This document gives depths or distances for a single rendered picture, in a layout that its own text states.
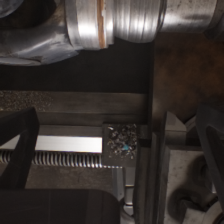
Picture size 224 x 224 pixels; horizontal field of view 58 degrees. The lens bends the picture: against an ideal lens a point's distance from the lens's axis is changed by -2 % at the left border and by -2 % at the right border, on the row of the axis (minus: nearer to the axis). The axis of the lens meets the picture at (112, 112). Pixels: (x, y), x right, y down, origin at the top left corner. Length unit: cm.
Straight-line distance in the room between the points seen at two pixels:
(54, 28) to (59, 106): 32
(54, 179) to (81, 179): 18
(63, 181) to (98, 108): 104
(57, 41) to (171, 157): 15
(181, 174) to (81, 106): 34
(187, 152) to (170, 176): 3
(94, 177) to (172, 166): 124
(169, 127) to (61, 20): 16
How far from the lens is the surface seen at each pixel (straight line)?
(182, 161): 21
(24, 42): 22
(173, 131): 24
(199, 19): 24
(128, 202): 60
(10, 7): 22
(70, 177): 146
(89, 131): 49
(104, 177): 143
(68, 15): 21
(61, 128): 51
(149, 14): 22
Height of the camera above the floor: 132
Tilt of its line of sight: 86 degrees down
